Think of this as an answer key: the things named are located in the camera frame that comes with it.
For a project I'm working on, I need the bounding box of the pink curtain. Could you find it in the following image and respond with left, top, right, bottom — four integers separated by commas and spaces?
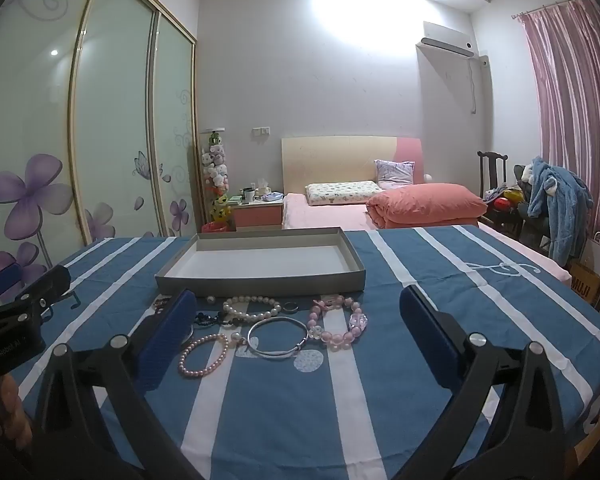
517, 0, 600, 241

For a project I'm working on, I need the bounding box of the bed with pink sheet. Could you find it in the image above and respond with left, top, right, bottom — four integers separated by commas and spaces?
281, 191, 573, 281

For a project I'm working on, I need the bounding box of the white air conditioner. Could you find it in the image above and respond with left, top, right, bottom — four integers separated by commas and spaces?
416, 21, 485, 61

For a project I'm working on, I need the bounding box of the curtain rod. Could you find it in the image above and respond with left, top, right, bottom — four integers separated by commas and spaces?
511, 0, 593, 20

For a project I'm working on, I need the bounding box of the folded salmon quilt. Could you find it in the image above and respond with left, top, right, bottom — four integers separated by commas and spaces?
366, 183, 488, 231

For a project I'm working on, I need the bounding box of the white patterned pillow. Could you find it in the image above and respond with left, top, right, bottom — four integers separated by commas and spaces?
305, 180, 383, 207

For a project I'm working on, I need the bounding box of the person's left hand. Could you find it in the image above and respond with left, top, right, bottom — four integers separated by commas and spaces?
0, 372, 35, 461

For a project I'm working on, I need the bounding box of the pink pearl bracelet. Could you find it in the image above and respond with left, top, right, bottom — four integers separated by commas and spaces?
179, 332, 229, 378

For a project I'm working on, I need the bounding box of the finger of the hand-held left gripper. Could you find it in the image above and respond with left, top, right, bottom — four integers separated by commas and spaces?
0, 265, 72, 331
0, 259, 22, 306

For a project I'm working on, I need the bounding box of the sliding wardrobe with purple flowers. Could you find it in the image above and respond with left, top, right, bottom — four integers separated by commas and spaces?
0, 0, 201, 281

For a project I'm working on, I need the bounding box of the silver bangle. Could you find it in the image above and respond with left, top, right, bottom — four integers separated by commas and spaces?
246, 316, 310, 359

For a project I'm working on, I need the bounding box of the pink white nightstand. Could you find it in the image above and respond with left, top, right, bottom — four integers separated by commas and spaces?
230, 195, 284, 232

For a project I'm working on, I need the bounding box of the cream pink headboard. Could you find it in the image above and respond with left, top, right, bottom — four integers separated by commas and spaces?
281, 135, 425, 196

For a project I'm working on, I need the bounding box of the hanging plush toy string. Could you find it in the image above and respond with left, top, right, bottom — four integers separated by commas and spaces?
201, 131, 232, 223

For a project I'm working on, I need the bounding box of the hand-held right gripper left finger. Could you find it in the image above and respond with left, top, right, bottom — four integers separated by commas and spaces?
32, 287, 206, 480

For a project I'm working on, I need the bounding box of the brown paper bag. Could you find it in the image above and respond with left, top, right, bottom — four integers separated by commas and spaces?
570, 260, 600, 297

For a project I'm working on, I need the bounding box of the large pink bead bracelet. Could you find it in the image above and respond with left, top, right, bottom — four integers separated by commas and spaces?
307, 296, 369, 352

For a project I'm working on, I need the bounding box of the dark bead bracelet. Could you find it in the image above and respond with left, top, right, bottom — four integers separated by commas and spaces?
192, 310, 231, 326

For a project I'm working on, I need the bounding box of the blue white striped tablecloth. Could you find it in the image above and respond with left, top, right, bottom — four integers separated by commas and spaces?
17, 224, 600, 480

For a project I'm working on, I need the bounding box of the grey shallow tray box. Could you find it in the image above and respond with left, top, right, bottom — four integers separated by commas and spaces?
154, 226, 367, 295

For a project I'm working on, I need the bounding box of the blue fleece robe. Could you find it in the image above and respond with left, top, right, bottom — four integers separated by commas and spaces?
525, 156, 594, 266

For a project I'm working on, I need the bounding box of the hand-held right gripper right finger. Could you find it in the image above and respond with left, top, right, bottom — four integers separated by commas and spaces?
399, 284, 568, 480

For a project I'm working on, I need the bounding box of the white pearl bracelet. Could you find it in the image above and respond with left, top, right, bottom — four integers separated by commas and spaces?
223, 295, 284, 319

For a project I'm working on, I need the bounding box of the purple floral pillow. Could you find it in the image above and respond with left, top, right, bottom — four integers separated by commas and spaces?
373, 159, 416, 188

